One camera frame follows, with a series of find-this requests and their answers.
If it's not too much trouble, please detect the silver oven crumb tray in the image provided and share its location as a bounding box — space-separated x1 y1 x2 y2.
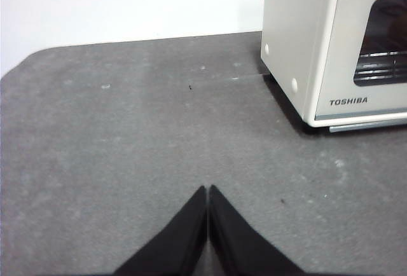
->
329 122 407 134

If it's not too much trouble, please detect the glass oven door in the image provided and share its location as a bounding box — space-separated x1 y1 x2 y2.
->
314 0 407 123

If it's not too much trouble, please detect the white Toshiba toaster oven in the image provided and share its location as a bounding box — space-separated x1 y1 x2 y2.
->
260 0 407 134

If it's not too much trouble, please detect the metal wire oven rack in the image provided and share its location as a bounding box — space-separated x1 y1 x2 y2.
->
354 52 407 83

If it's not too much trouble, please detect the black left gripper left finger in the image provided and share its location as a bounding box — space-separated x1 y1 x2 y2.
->
114 186 208 276

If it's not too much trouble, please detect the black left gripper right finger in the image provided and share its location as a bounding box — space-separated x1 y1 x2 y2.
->
208 185 306 276

